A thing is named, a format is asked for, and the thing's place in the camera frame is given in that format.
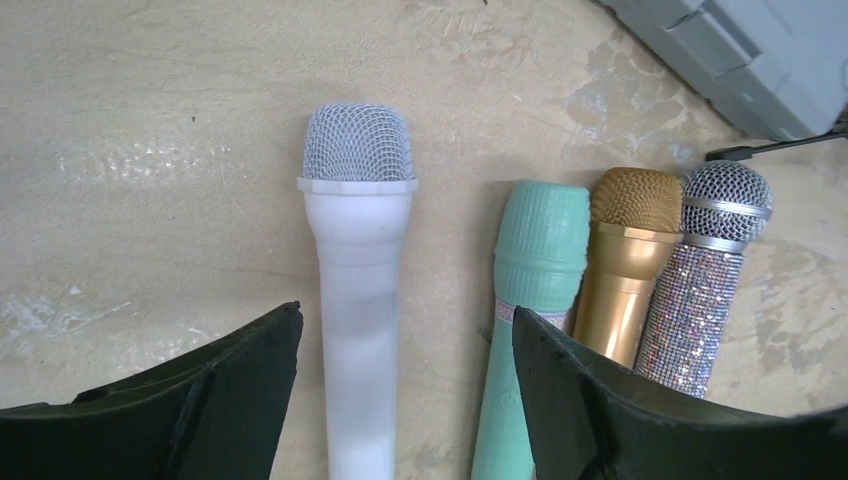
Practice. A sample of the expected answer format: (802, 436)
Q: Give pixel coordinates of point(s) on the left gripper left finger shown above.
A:
(215, 412)

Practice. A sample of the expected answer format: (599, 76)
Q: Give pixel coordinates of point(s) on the white microphone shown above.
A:
(358, 183)

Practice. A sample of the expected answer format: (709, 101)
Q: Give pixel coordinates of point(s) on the black tripod shock mount stand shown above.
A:
(743, 153)

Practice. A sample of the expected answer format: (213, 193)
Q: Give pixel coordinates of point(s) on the mint green microphone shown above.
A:
(539, 261)

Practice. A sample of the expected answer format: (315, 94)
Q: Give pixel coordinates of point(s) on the grey plastic case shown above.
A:
(773, 69)

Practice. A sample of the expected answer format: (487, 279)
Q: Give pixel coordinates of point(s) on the gold microphone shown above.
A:
(636, 216)

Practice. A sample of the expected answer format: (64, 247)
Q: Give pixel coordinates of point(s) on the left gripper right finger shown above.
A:
(590, 418)

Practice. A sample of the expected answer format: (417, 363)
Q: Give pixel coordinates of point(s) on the glitter silver microphone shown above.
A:
(726, 206)

